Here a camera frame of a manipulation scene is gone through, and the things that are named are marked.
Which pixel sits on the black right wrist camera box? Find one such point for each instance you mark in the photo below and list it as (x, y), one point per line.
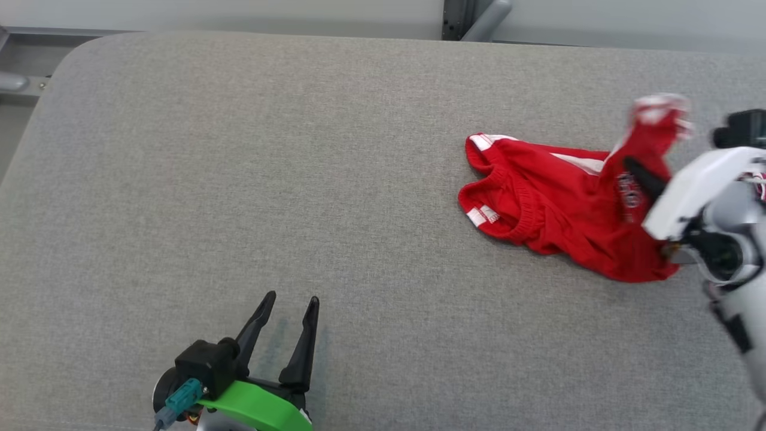
(745, 129)

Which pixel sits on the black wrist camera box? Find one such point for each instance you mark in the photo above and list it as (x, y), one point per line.
(745, 129)
(203, 362)

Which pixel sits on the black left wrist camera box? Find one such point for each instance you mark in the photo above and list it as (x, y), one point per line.
(203, 362)

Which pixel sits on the red shorts with white stripes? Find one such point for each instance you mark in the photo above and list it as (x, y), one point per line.
(550, 203)

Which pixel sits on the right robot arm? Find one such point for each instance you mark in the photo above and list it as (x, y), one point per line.
(733, 251)

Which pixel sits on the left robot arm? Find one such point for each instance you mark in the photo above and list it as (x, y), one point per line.
(221, 422)

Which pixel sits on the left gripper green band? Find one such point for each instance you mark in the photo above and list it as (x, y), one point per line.
(263, 410)

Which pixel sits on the grey round strut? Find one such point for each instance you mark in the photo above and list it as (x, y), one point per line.
(488, 21)
(12, 82)

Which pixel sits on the dark metal bracket plate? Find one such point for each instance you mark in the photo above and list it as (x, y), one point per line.
(456, 21)

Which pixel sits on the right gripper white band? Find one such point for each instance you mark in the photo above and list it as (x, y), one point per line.
(694, 185)

